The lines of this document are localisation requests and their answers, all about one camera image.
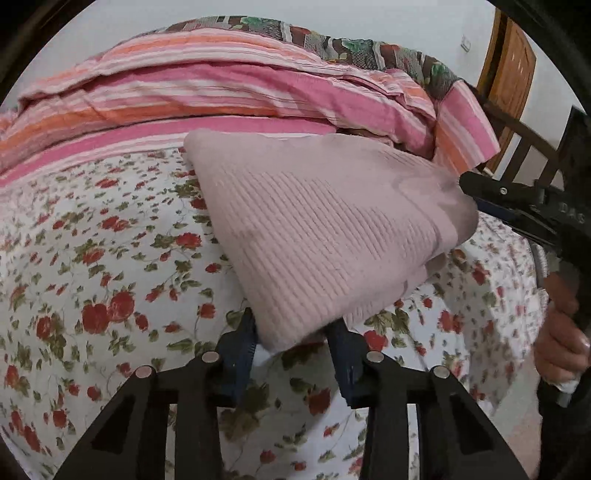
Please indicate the orange wooden door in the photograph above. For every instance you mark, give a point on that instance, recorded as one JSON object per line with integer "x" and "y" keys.
{"x": 507, "y": 75}

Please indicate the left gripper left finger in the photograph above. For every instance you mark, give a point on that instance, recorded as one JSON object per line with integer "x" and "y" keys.
{"x": 127, "y": 440}

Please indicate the white wall switch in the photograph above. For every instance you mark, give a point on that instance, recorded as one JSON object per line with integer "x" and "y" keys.
{"x": 466, "y": 44}

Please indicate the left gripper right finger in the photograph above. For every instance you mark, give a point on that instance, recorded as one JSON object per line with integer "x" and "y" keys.
{"x": 456, "y": 438}

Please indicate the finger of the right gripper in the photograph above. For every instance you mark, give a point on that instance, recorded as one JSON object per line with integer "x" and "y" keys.
{"x": 514, "y": 204}

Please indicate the patchwork floral blanket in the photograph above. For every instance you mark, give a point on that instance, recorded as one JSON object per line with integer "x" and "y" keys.
{"x": 432, "y": 75}

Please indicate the person's right hand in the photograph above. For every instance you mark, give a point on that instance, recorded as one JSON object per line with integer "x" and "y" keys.
{"x": 562, "y": 349}

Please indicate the pink knit sweater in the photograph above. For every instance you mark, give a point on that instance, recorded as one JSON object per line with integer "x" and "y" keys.
{"x": 321, "y": 228}

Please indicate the pink striped quilt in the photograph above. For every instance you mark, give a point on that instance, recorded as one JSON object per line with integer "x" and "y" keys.
{"x": 214, "y": 72}

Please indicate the dark wooden footboard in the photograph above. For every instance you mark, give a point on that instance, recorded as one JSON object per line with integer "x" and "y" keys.
{"x": 528, "y": 140}

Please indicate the floral bed sheet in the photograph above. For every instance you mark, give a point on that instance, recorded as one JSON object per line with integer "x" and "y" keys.
{"x": 111, "y": 265}

